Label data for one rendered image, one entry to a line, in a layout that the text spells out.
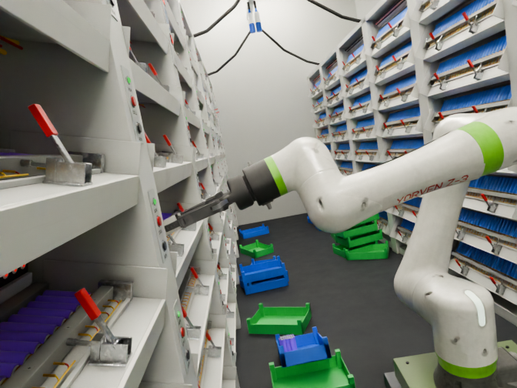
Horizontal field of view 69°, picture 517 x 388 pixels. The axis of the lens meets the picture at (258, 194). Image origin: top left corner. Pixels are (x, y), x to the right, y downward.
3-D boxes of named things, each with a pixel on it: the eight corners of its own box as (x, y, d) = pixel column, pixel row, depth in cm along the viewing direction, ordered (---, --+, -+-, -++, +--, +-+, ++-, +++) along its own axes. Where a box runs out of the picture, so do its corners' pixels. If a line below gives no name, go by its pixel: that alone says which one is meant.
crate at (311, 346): (278, 352, 178) (275, 334, 179) (319, 343, 179) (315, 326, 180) (281, 368, 148) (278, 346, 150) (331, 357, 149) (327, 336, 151)
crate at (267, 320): (311, 316, 208) (309, 302, 207) (302, 335, 189) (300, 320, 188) (261, 316, 219) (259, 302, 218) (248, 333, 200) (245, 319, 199)
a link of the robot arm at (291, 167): (319, 148, 92) (315, 118, 83) (344, 187, 85) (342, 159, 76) (268, 173, 92) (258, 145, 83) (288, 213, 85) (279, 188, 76)
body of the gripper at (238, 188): (256, 206, 81) (217, 224, 81) (255, 201, 89) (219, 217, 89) (241, 174, 80) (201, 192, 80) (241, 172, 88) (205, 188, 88)
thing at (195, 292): (213, 287, 132) (216, 249, 131) (195, 400, 72) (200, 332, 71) (155, 283, 131) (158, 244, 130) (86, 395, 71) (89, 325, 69)
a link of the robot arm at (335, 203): (438, 152, 88) (453, 118, 79) (471, 188, 82) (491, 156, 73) (298, 208, 85) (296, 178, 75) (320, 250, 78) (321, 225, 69)
